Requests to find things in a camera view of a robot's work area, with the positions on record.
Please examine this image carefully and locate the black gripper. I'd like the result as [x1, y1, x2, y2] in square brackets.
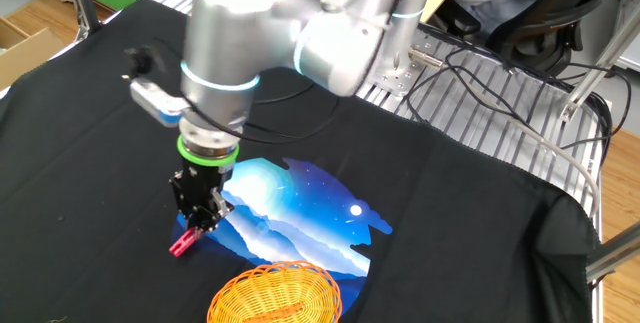
[168, 155, 238, 234]

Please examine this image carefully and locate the pink plastic clamp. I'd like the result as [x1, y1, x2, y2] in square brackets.
[168, 226, 204, 258]

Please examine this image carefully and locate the yellow wicker basket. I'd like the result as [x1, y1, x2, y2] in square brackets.
[206, 260, 344, 323]

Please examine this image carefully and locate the cardboard box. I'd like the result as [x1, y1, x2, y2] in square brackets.
[0, 16, 66, 92]

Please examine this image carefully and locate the black t-shirt with blue print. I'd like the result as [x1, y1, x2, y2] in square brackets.
[0, 0, 601, 323]

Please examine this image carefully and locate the black office chair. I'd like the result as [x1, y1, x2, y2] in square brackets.
[432, 0, 636, 77]

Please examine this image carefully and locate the green flange ring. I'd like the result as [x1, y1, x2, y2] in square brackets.
[175, 134, 240, 168]

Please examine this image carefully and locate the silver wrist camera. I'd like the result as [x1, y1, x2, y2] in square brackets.
[128, 76, 189, 128]

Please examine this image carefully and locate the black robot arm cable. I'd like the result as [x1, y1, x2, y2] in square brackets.
[122, 37, 344, 145]

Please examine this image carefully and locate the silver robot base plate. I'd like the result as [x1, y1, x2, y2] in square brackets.
[357, 27, 432, 98]

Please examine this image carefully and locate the grey cable with metal plug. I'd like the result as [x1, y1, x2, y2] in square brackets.
[408, 46, 601, 219]

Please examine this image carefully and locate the black table cable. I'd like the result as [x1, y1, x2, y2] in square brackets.
[405, 45, 632, 164]

